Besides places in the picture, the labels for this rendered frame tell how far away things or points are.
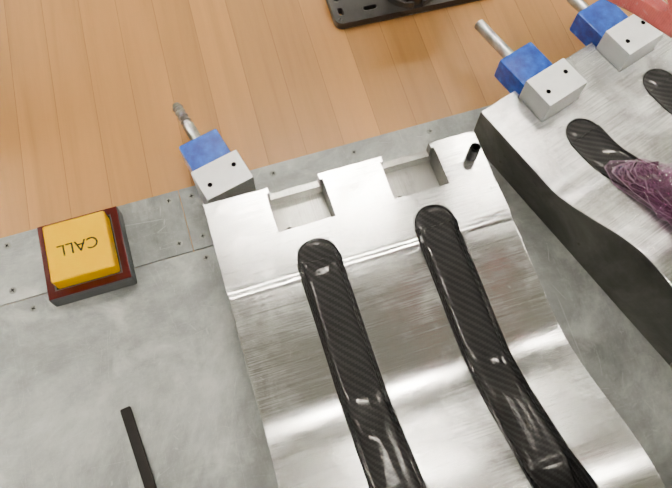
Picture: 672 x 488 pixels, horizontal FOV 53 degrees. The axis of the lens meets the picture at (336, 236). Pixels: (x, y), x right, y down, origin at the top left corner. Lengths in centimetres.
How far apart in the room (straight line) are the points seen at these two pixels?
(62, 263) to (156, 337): 11
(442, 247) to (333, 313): 11
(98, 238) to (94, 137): 14
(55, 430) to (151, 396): 9
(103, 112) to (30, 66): 11
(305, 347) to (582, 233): 29
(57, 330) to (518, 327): 43
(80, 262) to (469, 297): 36
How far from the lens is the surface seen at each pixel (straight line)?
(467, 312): 59
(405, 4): 83
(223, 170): 66
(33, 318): 71
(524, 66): 73
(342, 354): 57
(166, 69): 81
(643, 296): 68
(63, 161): 77
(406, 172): 65
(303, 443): 55
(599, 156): 72
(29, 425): 69
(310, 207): 63
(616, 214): 66
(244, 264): 58
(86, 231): 68
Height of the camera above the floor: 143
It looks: 68 degrees down
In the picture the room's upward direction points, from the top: 3 degrees clockwise
